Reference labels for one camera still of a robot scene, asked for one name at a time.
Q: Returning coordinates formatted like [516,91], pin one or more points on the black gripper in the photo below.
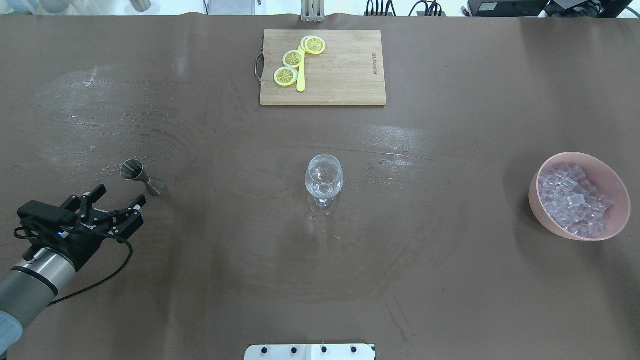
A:
[81,245]

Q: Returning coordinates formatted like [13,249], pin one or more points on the steel double jigger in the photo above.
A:
[133,170]

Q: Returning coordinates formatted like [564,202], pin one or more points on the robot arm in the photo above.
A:
[31,287]

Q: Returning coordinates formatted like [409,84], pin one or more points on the clear wine glass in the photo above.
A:
[324,179]

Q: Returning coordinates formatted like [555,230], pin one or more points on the yellow plastic knife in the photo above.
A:
[301,78]

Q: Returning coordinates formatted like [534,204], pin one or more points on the middle lemon slice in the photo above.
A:
[293,59]

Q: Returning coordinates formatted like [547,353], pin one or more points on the bottom lemon slice far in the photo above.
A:
[303,43]

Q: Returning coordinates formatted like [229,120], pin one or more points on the top lemon slice far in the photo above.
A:
[316,45]

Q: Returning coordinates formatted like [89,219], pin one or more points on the bamboo cutting board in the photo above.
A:
[350,72]

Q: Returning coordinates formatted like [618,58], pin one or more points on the pink bowl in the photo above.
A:
[605,178]

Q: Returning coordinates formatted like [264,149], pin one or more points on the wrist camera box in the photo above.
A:
[35,216]

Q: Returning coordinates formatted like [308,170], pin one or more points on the lemon slice near handle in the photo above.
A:
[285,76]

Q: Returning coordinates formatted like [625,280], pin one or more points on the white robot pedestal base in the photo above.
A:
[321,351]

